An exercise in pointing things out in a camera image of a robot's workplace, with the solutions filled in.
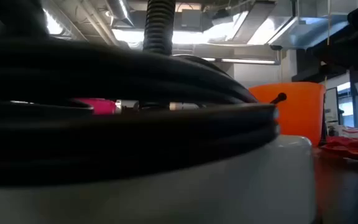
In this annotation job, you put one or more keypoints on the white red-striped bag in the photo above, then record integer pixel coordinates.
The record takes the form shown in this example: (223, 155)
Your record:
(351, 132)

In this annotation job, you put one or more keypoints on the round silver air duct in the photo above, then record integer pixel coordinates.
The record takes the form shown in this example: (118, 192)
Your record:
(120, 11)

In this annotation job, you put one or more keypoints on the silver rectangular ventilation duct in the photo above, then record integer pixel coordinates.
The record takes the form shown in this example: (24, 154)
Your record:
(306, 31)

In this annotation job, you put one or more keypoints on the framed white board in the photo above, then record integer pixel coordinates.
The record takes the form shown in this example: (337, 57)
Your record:
(331, 105)

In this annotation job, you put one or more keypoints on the red Skittles candy pack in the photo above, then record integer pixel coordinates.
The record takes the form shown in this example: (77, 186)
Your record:
(350, 149)

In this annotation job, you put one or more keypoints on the orange pumpkin bucket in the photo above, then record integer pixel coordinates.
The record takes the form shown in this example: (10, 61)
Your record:
(300, 112)

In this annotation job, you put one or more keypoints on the grey ceiling box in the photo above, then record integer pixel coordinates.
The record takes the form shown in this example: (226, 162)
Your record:
(191, 19)

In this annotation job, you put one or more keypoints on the fluorescent tube light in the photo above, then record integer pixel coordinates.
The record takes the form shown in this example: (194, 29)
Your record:
(247, 61)

